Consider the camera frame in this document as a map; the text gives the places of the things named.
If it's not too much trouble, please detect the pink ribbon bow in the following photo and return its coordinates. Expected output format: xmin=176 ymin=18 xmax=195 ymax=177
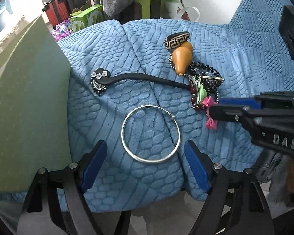
xmin=202 ymin=95 xmax=219 ymax=130

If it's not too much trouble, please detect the silver bead chain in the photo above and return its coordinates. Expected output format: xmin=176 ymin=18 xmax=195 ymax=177
xmin=169 ymin=53 xmax=220 ymax=105

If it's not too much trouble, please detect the dark red bead bracelet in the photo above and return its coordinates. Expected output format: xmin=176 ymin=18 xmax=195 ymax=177
xmin=189 ymin=85 xmax=206 ymax=112

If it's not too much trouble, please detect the silver bangle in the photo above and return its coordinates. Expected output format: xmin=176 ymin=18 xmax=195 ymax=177
xmin=120 ymin=105 xmax=181 ymax=165

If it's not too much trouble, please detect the orange gourd pendant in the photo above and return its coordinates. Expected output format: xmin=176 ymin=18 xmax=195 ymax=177
xmin=171 ymin=41 xmax=193 ymax=76

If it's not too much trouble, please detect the green cardboard box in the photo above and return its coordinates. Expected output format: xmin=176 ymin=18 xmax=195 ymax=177
xmin=0 ymin=18 xmax=71 ymax=193

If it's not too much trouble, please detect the person's grey trouser leg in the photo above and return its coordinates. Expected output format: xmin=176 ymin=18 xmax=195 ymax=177
xmin=252 ymin=150 xmax=294 ymax=218

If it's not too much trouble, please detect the blue textured sofa cover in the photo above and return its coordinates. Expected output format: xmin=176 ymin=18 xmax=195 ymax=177
xmin=0 ymin=0 xmax=294 ymax=212

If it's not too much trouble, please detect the black gold patterned bangle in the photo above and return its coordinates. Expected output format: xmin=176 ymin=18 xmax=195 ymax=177
xmin=164 ymin=31 xmax=190 ymax=50

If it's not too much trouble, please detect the floral rolled mat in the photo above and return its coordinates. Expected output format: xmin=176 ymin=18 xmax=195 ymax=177
xmin=163 ymin=0 xmax=190 ymax=20

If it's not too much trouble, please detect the purple patterned cloth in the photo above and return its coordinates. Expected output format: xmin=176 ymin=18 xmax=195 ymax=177
xmin=50 ymin=20 xmax=71 ymax=42

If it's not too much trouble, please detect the green patterned carton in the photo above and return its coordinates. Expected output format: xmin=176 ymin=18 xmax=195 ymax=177
xmin=69 ymin=4 xmax=105 ymax=33

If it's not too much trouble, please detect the green plastic stool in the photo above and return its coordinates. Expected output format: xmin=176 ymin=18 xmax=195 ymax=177
xmin=134 ymin=0 xmax=164 ymax=20

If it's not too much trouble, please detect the red suitcase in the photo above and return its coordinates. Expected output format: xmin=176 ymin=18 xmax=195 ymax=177
xmin=42 ymin=0 xmax=69 ymax=28

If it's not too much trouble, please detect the white lace-covered table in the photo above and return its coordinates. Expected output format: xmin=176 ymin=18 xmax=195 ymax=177
xmin=0 ymin=16 xmax=29 ymax=54

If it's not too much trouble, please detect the white bag with handles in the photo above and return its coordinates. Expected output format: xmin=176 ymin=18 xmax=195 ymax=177
xmin=174 ymin=6 xmax=200 ymax=22

